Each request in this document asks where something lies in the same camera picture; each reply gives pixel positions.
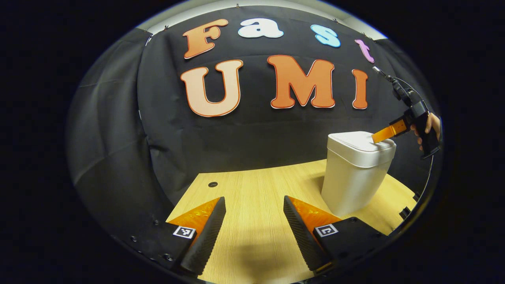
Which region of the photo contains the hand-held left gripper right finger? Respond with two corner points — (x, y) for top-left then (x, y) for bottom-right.
(283, 195), (389, 273)

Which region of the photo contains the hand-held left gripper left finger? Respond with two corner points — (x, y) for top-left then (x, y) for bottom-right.
(130, 196), (226, 276)

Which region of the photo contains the white desktop garbage bin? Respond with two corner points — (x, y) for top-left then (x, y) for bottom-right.
(321, 131), (397, 217)

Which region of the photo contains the wooden desktop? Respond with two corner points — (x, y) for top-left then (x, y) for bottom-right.
(166, 159), (418, 284)

